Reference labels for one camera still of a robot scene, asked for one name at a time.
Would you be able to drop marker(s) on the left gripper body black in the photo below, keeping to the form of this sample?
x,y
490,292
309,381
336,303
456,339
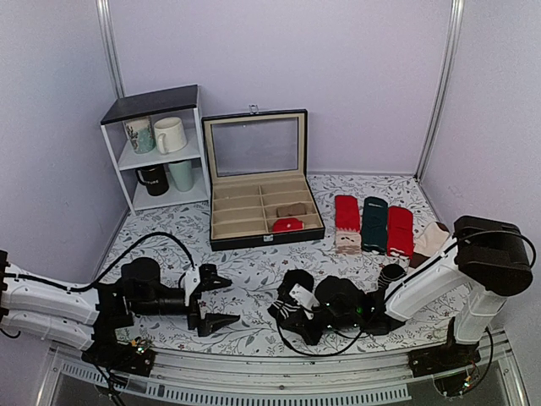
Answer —
x,y
194,311

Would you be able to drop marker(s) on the mint green mug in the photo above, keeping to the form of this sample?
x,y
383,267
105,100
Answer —
x,y
182,175

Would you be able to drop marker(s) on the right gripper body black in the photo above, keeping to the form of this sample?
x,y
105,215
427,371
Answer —
x,y
303,315

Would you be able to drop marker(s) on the aluminium front rail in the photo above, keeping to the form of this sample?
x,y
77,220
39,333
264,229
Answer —
x,y
382,378

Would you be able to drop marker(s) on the black compartment box open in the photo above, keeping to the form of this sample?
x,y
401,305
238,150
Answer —
x,y
257,162

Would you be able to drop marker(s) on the left corner metal post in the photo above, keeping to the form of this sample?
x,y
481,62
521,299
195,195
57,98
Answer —
x,y
109,45

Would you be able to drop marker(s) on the rolled brown sock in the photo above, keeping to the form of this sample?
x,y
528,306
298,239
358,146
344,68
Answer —
x,y
296,209

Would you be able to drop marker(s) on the black sock white stripes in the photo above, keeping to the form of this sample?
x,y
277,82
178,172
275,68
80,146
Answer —
x,y
292,276

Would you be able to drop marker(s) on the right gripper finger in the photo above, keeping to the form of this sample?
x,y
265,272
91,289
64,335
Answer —
x,y
310,331
285,298

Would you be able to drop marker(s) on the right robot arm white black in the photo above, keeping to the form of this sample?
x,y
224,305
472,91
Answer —
x,y
495,258

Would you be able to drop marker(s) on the cream white mug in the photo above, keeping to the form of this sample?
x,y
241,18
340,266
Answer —
x,y
170,135

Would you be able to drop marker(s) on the rolled red sock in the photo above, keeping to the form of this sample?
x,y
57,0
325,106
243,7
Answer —
x,y
287,224

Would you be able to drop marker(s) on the black striped sock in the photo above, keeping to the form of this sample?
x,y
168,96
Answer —
x,y
389,274

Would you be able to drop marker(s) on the cream brown sock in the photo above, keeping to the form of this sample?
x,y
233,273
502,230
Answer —
x,y
427,244

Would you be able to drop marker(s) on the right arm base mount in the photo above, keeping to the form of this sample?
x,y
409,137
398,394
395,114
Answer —
x,y
456,360

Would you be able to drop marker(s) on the white shelf black top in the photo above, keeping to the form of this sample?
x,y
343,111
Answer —
x,y
182,102

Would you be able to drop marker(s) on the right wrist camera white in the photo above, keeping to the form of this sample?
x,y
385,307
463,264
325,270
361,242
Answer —
x,y
306,300

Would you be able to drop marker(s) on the right corner metal post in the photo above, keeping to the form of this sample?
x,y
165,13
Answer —
x,y
449,56

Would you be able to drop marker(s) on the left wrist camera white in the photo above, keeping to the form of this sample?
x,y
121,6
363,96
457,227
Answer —
x,y
189,283

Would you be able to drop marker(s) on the red white sock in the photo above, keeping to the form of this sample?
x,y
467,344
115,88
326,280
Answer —
x,y
400,232

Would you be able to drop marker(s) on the floral teal mug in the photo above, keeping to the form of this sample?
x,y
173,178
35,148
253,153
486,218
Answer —
x,y
140,135

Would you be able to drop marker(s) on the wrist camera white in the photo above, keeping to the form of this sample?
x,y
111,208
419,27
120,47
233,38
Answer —
x,y
306,300
189,283

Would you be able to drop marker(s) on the red santa sock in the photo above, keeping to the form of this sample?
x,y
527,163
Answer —
x,y
348,225

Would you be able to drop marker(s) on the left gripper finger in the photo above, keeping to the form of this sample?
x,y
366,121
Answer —
x,y
209,279
211,323

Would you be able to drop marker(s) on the corner metal post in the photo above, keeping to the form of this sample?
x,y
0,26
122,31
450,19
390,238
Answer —
x,y
109,45
449,56

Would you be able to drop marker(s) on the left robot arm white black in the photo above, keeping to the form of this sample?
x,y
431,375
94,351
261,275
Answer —
x,y
89,317

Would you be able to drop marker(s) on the black mug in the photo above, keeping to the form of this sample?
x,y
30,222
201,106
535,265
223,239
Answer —
x,y
154,179

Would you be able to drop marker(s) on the dark green sock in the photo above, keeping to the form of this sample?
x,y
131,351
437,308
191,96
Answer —
x,y
374,225

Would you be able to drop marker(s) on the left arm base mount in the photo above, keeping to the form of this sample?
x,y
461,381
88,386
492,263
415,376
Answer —
x,y
133,358

